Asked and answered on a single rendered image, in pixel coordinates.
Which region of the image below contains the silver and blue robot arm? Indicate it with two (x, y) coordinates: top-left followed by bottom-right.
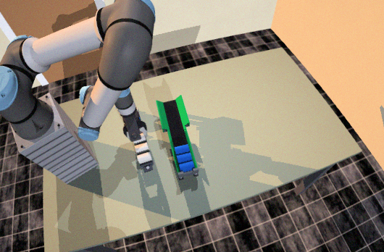
(0, 0), (156, 141)

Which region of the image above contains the blue cylinder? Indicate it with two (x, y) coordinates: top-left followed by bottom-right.
(179, 161), (195, 172)
(175, 144), (190, 156)
(177, 153), (192, 164)

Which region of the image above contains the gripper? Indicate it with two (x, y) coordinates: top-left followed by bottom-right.
(120, 108), (147, 140)

